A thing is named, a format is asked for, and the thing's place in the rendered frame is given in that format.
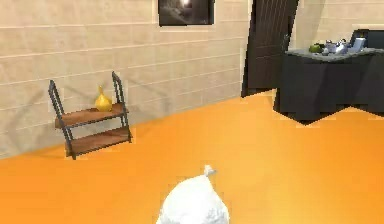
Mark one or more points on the small grey cup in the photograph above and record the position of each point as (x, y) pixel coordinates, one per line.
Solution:
(325, 51)

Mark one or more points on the brown two-tier metal shelf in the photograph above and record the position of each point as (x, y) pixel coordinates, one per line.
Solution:
(90, 116)

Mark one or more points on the yellow vase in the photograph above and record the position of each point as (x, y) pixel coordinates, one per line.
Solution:
(103, 102)

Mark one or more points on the white tied garbage bag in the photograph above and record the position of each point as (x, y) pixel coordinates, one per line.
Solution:
(193, 203)

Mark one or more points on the dark framed wall picture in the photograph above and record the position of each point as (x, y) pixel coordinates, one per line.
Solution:
(185, 12)

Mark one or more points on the dark brown room door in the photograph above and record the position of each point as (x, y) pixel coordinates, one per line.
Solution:
(266, 46)

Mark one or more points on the silver kettle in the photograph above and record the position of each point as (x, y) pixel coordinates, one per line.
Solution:
(340, 47)

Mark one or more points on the black kitchen counter grey top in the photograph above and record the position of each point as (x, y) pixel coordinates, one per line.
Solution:
(330, 86)

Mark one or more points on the pale blue box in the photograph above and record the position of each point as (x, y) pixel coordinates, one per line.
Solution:
(358, 43)

